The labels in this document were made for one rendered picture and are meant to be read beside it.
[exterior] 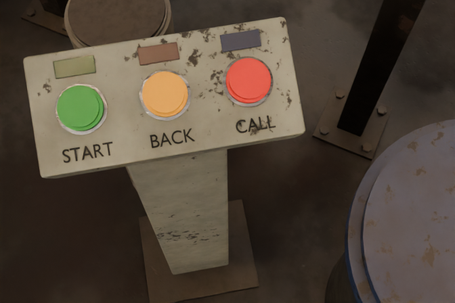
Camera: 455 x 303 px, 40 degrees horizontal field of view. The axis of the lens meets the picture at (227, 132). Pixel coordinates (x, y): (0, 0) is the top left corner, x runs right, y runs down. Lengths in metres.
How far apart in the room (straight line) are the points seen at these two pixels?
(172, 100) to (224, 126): 0.05
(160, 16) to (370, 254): 0.35
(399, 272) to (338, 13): 0.77
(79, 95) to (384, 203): 0.36
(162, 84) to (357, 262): 0.30
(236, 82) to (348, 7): 0.84
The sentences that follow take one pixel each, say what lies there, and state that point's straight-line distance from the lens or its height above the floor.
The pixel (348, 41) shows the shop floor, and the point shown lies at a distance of 1.32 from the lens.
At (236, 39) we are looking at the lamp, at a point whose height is 0.62.
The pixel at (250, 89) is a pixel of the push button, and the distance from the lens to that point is 0.55.
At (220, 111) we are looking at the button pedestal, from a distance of 0.56.
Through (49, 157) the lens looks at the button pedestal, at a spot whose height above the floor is 0.59.
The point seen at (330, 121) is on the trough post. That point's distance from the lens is 1.21.
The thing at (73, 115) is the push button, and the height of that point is 0.61.
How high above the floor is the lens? 1.09
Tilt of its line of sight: 66 degrees down
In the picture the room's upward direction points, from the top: 1 degrees counter-clockwise
